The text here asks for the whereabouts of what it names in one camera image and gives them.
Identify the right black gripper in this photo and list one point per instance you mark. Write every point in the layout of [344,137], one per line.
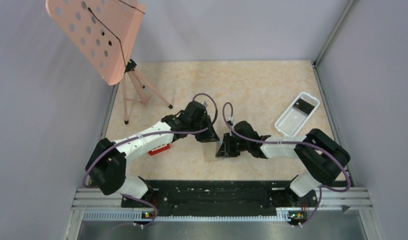
[226,150]

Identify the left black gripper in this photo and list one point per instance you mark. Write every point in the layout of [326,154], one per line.
[213,136]

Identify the silver blue credit card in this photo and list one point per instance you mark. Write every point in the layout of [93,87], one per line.
[218,145]

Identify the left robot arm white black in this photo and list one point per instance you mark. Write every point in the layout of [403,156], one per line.
[136,145]

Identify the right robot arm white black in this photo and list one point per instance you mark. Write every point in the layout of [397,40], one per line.
[323,158]

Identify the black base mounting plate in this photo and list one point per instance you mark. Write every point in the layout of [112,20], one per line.
[201,198]

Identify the white perforated plastic basket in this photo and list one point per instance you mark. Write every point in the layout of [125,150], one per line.
[291,120]

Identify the black item in basket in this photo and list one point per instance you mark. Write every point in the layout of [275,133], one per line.
[303,106]

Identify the pink perforated music stand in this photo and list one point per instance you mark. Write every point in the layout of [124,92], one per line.
[105,32]

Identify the aluminium side rail left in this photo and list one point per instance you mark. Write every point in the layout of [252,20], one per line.
[105,167]

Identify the aluminium frame rail front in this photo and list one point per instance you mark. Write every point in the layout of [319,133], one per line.
[97,207]

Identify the aluminium corner post right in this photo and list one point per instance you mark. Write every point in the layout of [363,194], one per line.
[349,7]

